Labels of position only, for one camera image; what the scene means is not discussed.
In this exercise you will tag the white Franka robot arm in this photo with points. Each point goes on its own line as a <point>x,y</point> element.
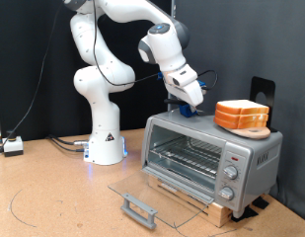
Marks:
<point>102,138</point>

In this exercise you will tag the black backdrop curtain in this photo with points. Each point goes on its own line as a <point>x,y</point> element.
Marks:
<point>14,49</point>

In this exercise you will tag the grey metal pole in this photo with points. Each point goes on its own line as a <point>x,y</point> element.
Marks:
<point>172,10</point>

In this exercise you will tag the blue plastic fork grip block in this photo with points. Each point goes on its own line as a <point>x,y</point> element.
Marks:
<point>185,111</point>

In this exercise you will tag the dark grey backdrop curtain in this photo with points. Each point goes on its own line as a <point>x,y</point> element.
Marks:
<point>241,39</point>

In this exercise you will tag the round wooden plate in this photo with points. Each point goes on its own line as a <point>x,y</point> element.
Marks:
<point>254,133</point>

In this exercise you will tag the silver oven knob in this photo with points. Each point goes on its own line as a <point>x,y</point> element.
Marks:
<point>226,193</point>
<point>231,172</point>

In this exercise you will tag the wooden slatted base block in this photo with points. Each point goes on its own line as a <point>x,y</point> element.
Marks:
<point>221,214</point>

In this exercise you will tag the black foam pad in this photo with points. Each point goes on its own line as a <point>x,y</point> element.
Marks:
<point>261,202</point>
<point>244,214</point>

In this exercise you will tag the silver toaster oven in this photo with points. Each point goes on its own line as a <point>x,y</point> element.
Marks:
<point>257,164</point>

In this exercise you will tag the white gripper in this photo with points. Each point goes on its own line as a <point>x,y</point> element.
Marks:
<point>188,87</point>

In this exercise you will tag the black metal bookend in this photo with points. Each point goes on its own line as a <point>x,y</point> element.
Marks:
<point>262,84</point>

